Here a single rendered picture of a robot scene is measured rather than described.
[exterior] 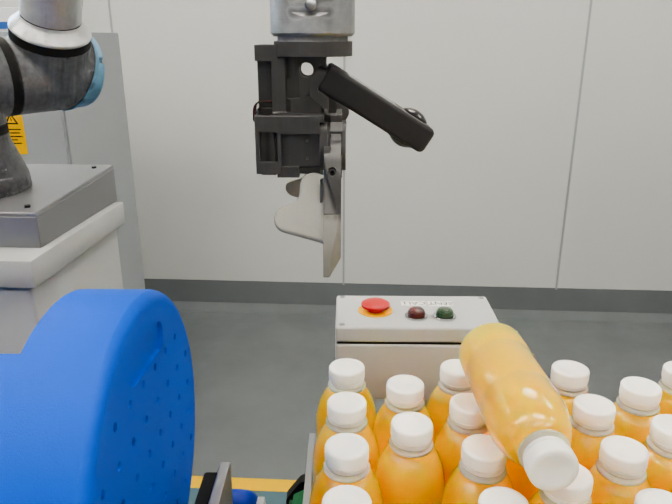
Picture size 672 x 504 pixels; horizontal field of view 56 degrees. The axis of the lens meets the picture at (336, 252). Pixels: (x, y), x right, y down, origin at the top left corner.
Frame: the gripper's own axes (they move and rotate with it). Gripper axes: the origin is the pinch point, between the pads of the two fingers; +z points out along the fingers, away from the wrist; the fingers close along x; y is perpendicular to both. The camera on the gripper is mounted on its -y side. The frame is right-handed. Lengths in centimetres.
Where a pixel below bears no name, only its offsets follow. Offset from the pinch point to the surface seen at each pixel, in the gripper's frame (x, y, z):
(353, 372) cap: 0.3, -1.9, 13.5
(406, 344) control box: -8.7, -8.4, 14.8
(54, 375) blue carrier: 22.6, 18.5, 1.0
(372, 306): -12.2, -4.4, 11.4
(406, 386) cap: 3.0, -7.3, 13.5
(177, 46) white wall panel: -266, 81, -15
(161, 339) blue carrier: 10.7, 15.0, 4.4
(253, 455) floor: -130, 31, 123
